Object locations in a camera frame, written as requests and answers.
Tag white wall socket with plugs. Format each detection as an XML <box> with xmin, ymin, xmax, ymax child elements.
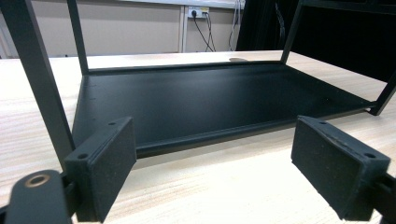
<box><xmin>187</xmin><ymin>6</ymin><xmax>210</xmax><ymax>19</ymax></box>

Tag black two-tier metal rack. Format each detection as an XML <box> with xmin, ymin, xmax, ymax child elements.
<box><xmin>0</xmin><ymin>0</ymin><xmax>396</xmax><ymax>173</ymax></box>

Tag black power cable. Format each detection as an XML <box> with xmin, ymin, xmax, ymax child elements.
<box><xmin>191</xmin><ymin>11</ymin><xmax>216</xmax><ymax>53</ymax></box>
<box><xmin>203</xmin><ymin>12</ymin><xmax>217</xmax><ymax>52</ymax></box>

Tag white cables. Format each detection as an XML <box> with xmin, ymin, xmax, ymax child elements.
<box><xmin>228</xmin><ymin>0</ymin><xmax>246</xmax><ymax>51</ymax></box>

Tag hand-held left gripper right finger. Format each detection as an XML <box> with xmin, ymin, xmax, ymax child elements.
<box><xmin>290</xmin><ymin>115</ymin><xmax>392</xmax><ymax>222</ymax></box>

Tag black curtain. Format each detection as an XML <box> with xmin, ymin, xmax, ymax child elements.
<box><xmin>235</xmin><ymin>0</ymin><xmax>396</xmax><ymax>83</ymax></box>

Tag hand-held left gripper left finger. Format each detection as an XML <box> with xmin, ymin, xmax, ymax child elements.
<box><xmin>64</xmin><ymin>116</ymin><xmax>138</xmax><ymax>224</ymax></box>

